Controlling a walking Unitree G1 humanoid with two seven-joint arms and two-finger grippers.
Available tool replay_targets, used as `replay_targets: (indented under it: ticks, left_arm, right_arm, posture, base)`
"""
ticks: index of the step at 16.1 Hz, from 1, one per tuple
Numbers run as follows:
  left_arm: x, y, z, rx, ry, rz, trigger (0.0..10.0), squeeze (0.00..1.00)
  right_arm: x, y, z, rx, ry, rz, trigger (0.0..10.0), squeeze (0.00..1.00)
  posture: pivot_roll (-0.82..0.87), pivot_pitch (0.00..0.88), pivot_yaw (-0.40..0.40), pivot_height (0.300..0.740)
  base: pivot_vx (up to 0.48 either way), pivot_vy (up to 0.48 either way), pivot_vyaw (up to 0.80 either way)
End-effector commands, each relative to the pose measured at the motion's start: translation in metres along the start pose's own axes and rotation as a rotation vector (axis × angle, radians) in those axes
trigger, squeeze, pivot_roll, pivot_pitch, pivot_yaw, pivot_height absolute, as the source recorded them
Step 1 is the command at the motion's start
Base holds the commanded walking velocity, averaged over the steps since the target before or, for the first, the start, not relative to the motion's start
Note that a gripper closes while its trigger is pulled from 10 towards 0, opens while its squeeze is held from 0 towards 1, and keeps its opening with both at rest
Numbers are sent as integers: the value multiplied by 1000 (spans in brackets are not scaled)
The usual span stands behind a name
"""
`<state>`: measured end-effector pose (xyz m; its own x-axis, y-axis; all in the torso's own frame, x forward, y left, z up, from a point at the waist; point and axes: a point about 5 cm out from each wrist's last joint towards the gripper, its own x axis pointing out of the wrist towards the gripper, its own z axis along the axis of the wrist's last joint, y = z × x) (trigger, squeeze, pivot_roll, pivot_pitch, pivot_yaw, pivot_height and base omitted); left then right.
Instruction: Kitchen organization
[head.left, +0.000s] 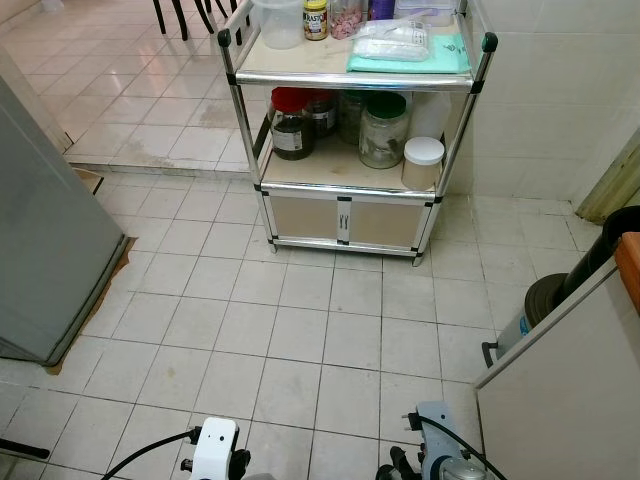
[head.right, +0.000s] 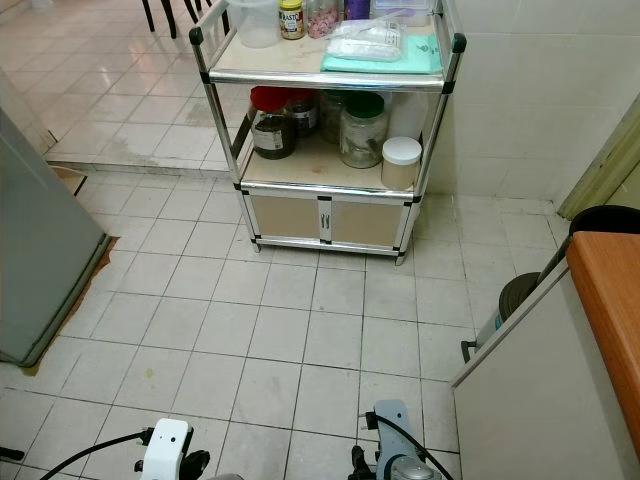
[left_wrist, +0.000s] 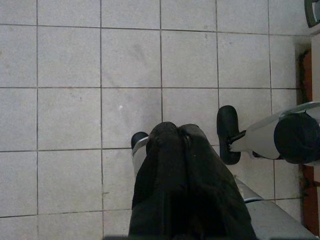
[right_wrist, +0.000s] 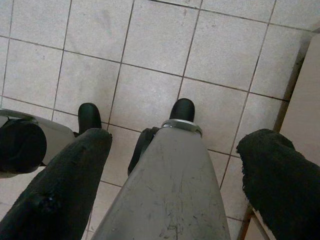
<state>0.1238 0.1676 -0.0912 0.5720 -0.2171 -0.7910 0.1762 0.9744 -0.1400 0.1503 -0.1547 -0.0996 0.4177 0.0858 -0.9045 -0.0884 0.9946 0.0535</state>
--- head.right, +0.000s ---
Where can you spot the white cabinet side panel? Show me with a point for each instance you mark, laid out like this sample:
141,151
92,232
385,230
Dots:
520,400

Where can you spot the black flat bar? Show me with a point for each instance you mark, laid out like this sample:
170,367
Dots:
12,455

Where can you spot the pedal bin with grey lid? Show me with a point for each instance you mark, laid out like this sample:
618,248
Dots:
520,297

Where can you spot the beige cart cabinet door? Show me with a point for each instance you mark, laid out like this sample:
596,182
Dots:
285,217
363,222

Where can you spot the grey refrigerator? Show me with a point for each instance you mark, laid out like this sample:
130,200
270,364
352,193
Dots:
50,260

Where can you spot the white lid jar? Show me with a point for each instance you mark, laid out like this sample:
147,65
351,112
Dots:
401,165

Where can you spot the green lid glass jar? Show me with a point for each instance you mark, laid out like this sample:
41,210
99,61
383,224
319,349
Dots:
364,135

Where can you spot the black round bin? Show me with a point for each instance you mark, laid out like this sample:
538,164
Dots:
600,218

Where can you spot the red lid glass jar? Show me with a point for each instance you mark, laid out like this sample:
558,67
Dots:
272,130

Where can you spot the clear glass jar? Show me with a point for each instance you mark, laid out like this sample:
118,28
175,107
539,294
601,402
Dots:
330,115

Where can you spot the translucent white bottle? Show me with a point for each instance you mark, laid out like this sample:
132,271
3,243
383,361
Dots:
408,115

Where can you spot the dark glass jar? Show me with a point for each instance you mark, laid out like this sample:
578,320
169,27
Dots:
303,115

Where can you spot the teal flat packet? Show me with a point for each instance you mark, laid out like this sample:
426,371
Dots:
415,58

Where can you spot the clear bag of white grains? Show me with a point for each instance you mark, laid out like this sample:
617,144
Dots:
365,40

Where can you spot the clear plastic tub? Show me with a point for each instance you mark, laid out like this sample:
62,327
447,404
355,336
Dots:
257,25

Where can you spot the jar with pink contents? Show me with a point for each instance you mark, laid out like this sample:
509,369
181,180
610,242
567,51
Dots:
323,20

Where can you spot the yellow lid jar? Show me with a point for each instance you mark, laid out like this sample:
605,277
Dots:
292,22

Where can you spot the black chair legs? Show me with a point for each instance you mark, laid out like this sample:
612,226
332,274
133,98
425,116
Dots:
165,15

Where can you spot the clear plastic lidded box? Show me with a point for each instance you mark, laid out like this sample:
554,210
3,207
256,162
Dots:
402,10

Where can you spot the purple container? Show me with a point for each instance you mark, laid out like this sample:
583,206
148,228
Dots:
357,8

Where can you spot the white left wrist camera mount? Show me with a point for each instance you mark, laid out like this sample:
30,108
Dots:
165,445

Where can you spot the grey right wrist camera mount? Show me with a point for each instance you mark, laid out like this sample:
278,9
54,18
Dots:
390,425

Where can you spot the metal frame shelf cart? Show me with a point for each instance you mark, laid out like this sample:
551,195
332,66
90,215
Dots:
330,190

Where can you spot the olive door frame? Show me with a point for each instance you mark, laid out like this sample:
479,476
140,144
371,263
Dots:
600,170

